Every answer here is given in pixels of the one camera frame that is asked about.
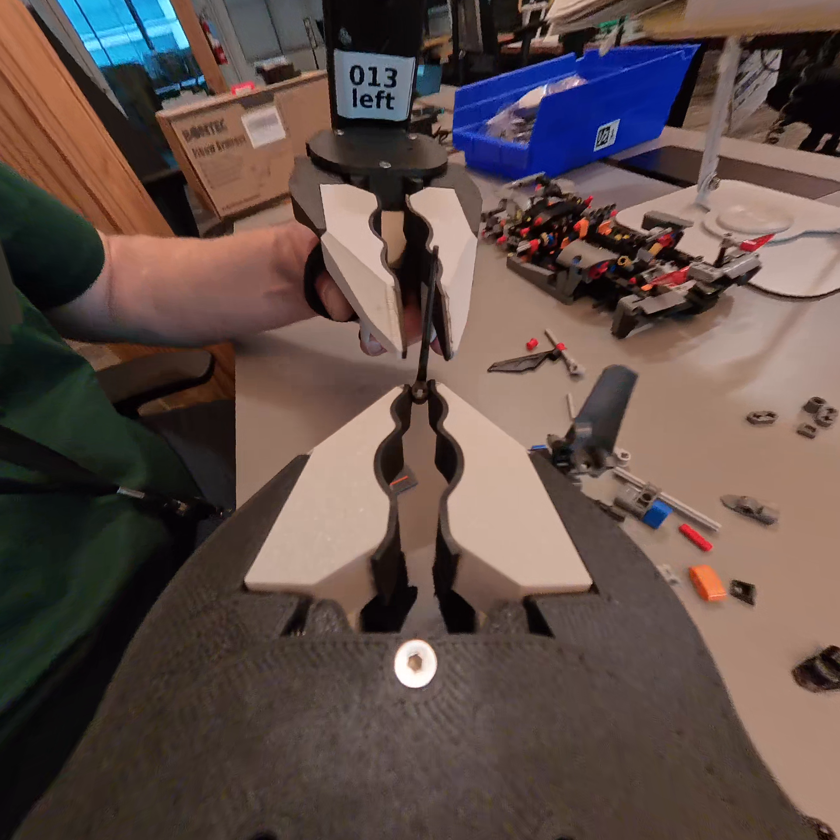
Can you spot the scattered small lego pieces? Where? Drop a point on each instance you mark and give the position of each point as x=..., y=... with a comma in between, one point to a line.
x=707, y=583

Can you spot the grey lego axle red bushes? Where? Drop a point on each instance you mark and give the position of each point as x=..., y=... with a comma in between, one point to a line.
x=564, y=354

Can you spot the lego car chassis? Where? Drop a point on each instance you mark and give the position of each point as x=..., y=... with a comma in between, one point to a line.
x=590, y=256

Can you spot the brown cardboard box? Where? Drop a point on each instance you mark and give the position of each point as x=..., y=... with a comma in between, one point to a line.
x=229, y=157

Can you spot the grey lego assembly orange stripe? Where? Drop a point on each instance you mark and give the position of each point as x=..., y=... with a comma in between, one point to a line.
x=607, y=400

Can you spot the person's left hand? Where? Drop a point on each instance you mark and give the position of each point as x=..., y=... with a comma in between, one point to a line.
x=289, y=275

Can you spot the black lego tile red stripe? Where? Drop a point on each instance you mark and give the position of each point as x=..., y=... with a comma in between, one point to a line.
x=403, y=480

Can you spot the thin white stand rod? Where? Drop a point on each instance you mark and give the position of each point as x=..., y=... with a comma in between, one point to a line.
x=718, y=118

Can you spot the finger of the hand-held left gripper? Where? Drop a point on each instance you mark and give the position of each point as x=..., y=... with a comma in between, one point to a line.
x=354, y=262
x=456, y=262

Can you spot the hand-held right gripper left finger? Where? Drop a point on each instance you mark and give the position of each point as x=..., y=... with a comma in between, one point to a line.
x=321, y=525

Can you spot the black office chair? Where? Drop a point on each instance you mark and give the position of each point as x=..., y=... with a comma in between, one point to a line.
x=164, y=380

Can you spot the person's left forearm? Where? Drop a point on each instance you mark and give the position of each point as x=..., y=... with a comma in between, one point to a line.
x=184, y=289

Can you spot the black round clip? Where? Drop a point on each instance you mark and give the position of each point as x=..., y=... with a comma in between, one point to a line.
x=98, y=489

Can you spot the white stand base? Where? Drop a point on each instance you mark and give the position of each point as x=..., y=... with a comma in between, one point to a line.
x=787, y=262

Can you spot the clear plastic bags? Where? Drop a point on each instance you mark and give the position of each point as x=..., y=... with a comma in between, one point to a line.
x=531, y=108

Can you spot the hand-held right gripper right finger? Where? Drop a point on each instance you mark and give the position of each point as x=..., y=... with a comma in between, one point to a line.
x=518, y=525

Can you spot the blue plastic bin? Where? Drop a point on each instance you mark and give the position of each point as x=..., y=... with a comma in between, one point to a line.
x=558, y=151

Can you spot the person's dark blue pants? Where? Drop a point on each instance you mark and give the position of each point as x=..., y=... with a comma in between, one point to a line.
x=197, y=459

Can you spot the red fire extinguisher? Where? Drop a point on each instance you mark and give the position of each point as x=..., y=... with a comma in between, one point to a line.
x=213, y=39

